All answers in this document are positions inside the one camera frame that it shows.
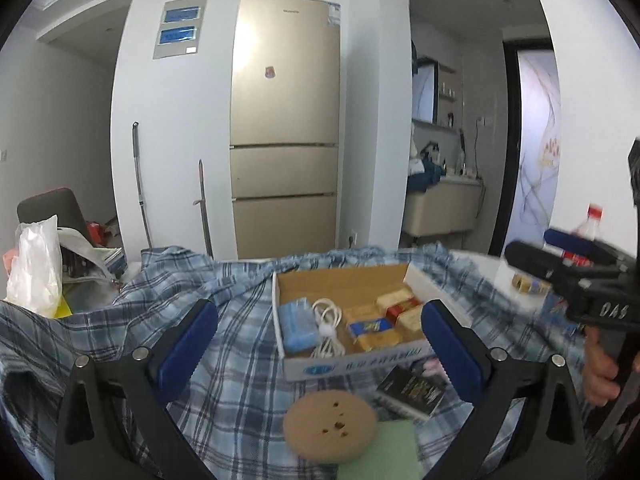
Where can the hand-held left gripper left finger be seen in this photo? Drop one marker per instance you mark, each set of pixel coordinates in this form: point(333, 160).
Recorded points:
point(182, 355)

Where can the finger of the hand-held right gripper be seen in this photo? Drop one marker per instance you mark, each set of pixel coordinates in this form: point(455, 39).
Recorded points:
point(565, 241)
point(535, 260)

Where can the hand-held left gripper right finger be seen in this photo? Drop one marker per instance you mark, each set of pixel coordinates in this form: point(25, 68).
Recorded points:
point(450, 355)

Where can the plain gold packet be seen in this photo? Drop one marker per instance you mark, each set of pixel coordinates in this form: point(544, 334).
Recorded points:
point(414, 325)

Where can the red label gold packet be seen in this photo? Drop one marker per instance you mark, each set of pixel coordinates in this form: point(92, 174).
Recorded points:
point(400, 304)

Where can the blue label gold packet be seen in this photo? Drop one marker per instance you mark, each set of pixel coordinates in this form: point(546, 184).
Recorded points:
point(374, 334)

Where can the light blue tissue packet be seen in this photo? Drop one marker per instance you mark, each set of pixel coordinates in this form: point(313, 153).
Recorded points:
point(297, 325)

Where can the white cardboard box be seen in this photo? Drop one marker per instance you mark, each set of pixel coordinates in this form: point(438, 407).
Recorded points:
point(340, 280)

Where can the person's right hand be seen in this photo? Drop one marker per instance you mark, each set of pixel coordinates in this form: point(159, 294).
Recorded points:
point(600, 370)

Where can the pink plush charm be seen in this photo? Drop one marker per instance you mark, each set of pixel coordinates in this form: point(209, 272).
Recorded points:
point(434, 367)

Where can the small yellow packet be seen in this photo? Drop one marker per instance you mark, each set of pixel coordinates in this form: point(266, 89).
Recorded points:
point(529, 285)

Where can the red drink bottle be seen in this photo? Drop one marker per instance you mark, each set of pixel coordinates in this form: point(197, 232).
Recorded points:
point(593, 217)

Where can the light blue wrapper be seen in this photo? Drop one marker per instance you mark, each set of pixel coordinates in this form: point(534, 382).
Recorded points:
point(555, 304)

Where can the blue plaid cloth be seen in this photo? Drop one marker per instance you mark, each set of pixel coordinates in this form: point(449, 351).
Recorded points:
point(240, 375)

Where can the beige vanity cabinet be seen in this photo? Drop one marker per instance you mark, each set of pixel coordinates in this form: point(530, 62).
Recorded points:
point(440, 207)

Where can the black framed door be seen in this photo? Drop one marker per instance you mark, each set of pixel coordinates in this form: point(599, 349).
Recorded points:
point(537, 135)

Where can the green sponge pad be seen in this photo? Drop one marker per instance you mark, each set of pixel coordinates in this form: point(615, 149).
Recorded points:
point(380, 452)

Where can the yellow item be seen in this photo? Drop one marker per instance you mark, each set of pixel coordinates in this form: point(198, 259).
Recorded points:
point(62, 307)

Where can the grey open bag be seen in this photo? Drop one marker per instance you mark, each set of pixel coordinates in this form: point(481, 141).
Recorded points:
point(87, 260)

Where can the dark blue clothes pile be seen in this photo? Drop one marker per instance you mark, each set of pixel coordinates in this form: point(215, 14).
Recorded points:
point(425, 175)

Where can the round wooden disc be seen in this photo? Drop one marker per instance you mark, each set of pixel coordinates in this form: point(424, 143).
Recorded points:
point(325, 425)

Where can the metal pole with clip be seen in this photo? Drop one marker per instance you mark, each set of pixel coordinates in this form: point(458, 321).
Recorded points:
point(202, 210)

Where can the red bag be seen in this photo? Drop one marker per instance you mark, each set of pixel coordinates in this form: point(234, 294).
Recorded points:
point(97, 232)

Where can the white plastic bag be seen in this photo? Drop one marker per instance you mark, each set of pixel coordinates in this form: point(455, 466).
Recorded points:
point(35, 265)

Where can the chair back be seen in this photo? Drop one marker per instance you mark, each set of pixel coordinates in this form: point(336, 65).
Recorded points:
point(50, 207)

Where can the pink item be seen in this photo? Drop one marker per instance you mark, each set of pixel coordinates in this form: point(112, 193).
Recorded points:
point(7, 260)

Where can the bathroom mirror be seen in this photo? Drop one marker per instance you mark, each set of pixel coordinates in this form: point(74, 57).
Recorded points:
point(425, 92)

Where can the gold refrigerator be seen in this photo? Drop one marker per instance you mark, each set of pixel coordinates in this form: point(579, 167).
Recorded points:
point(285, 125)

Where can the small fridge magnet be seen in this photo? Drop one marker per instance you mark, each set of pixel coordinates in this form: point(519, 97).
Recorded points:
point(270, 72)

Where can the low wall outlet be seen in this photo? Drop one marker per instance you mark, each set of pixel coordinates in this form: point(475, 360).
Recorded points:
point(352, 238)

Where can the grey wall electrical panel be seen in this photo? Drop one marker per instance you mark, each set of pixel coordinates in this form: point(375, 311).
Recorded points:
point(180, 27)

